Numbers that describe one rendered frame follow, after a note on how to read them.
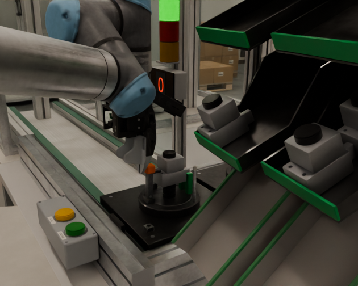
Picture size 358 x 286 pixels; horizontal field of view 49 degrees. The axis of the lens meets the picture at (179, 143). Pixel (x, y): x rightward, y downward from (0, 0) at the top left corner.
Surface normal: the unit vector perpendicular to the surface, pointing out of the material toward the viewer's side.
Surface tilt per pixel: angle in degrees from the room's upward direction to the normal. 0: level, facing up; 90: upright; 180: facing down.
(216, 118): 90
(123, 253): 0
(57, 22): 90
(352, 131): 25
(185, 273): 90
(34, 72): 103
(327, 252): 45
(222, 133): 90
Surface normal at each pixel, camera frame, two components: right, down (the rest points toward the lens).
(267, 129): -0.39, -0.80
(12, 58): 0.85, 0.11
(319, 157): 0.39, 0.31
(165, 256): 0.00, -0.94
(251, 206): -0.65, -0.58
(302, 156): -0.84, 0.51
